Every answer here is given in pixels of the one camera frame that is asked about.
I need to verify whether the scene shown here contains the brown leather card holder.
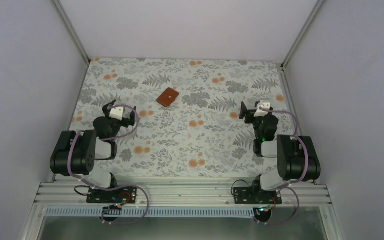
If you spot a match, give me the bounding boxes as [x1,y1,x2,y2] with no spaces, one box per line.
[156,87,180,108]

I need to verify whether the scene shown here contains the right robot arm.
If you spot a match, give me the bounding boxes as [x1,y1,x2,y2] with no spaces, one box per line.
[239,101,321,193]

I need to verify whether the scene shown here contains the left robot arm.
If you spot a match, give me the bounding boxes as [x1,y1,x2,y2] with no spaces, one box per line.
[50,100,139,191]

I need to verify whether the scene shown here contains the floral patterned table mat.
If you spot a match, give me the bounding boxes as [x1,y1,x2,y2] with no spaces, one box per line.
[70,57,288,178]

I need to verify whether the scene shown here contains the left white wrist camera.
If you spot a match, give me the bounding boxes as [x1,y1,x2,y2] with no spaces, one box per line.
[109,107,125,121]

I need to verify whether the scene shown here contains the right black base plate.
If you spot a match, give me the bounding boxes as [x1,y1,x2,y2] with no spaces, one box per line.
[232,187,283,205]

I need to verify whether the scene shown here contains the aluminium rail frame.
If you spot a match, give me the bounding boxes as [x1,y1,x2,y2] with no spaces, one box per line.
[34,175,332,207]

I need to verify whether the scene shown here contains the blue slotted cable duct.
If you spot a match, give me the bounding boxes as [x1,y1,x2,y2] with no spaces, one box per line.
[45,206,254,218]

